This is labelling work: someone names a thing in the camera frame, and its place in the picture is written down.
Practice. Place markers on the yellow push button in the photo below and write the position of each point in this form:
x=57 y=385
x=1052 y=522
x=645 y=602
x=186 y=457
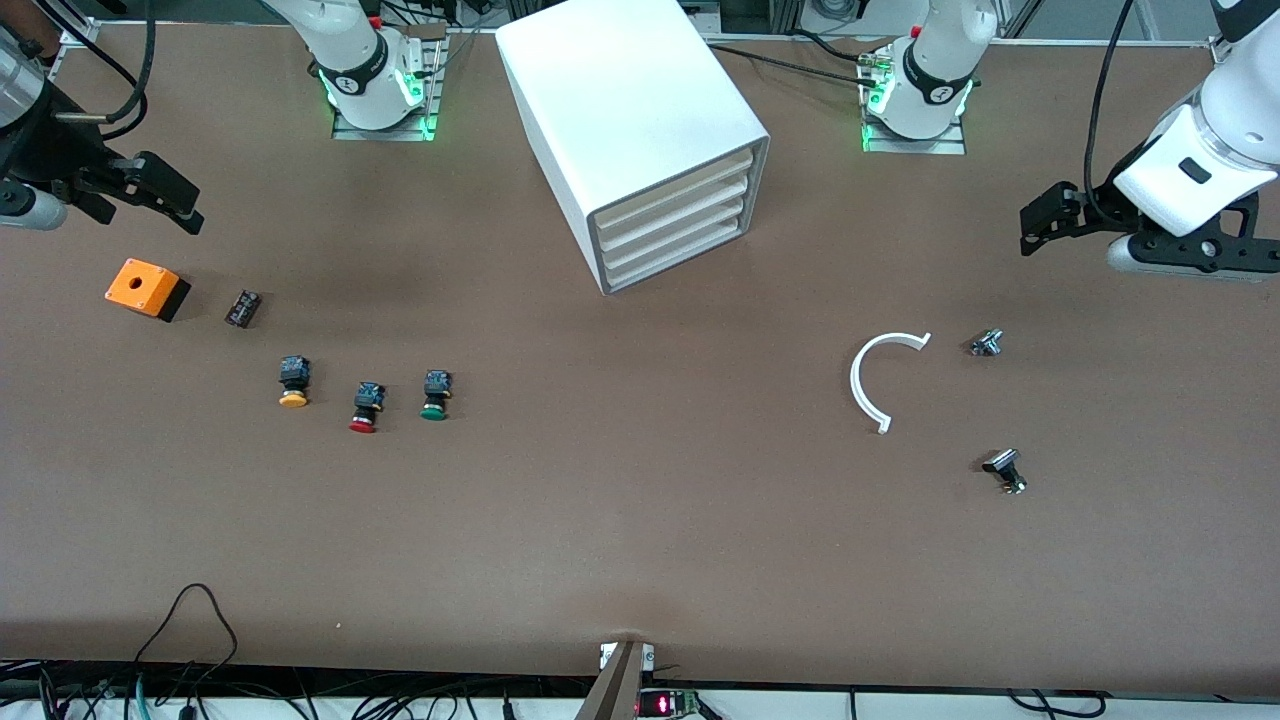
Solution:
x=293 y=375

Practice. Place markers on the red LED display module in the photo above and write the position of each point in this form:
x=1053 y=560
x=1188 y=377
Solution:
x=665 y=705

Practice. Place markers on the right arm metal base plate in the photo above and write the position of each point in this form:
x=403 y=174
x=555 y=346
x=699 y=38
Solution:
x=385 y=134

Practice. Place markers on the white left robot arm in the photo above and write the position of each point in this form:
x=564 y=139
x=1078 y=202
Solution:
x=1230 y=130

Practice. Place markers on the aluminium frame profile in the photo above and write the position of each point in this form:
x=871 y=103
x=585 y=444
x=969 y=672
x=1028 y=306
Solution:
x=80 y=28
x=1218 y=48

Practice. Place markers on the orange button enclosure box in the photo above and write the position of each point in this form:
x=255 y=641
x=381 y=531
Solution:
x=140 y=285

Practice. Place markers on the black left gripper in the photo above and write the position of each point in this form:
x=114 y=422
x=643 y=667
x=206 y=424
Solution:
x=1100 y=207

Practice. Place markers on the white curved plastic arc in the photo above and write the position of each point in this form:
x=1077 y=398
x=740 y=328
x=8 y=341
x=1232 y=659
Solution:
x=855 y=385

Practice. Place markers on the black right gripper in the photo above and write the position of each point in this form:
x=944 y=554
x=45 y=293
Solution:
x=48 y=152

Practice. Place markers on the red push button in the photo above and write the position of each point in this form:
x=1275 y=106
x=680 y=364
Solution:
x=366 y=405

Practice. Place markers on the small black terminal block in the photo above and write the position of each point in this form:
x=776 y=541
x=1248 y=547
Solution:
x=243 y=308

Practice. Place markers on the small silver knob switch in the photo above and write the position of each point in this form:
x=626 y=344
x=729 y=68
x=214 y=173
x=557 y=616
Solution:
x=986 y=344

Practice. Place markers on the white plastic drawer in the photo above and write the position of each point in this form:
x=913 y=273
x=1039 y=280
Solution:
x=678 y=190
x=678 y=213
x=700 y=224
x=678 y=256

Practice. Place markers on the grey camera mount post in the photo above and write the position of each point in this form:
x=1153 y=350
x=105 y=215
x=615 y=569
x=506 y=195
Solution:
x=615 y=690

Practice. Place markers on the green push button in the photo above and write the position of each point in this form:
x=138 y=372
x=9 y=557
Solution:
x=436 y=390

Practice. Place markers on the white drawer cabinet housing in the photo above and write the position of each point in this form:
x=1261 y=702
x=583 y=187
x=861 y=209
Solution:
x=630 y=90

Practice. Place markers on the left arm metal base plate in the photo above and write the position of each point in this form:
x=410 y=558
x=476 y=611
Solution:
x=915 y=147

